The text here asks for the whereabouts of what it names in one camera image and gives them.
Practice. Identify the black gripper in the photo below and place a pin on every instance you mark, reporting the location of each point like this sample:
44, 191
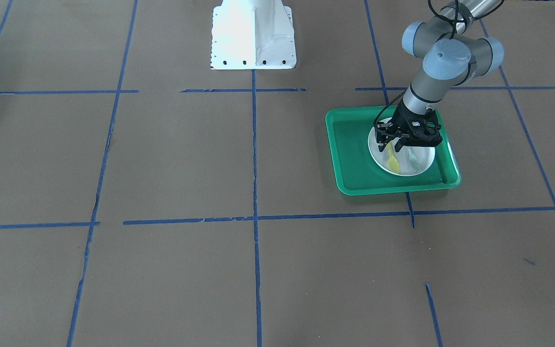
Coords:
401, 119

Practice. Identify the yellow plastic spoon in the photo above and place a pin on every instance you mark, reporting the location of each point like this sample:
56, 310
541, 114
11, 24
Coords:
392, 162

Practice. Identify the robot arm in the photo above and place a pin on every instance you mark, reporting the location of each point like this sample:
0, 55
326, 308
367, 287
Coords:
448, 59

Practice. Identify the white round plate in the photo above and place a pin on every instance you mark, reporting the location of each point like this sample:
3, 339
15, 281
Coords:
425, 155

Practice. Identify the pale green plastic fork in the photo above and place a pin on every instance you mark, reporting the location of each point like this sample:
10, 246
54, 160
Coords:
414, 162

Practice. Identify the green plastic tray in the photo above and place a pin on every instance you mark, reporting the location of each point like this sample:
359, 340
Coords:
356, 174

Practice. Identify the brown paper table cover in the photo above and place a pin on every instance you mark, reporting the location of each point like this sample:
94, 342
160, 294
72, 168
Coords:
147, 200

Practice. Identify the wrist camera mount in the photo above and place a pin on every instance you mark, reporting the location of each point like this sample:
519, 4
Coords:
424, 133

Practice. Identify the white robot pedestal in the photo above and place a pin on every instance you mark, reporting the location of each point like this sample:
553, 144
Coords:
252, 34

